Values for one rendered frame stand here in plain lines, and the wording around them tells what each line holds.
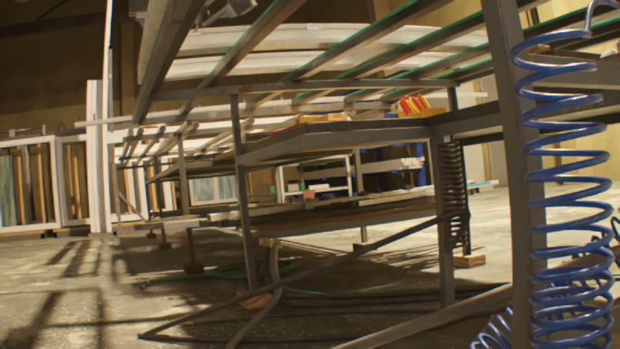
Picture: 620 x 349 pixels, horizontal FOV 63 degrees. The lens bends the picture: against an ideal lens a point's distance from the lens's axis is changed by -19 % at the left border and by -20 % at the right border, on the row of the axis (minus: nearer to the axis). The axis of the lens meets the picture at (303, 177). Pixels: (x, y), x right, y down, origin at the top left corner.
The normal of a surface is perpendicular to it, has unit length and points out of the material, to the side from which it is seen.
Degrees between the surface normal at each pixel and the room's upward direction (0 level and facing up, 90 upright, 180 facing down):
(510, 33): 90
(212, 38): 90
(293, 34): 90
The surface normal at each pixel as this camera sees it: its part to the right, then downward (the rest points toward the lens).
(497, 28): -0.94, 0.09
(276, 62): 0.30, -0.04
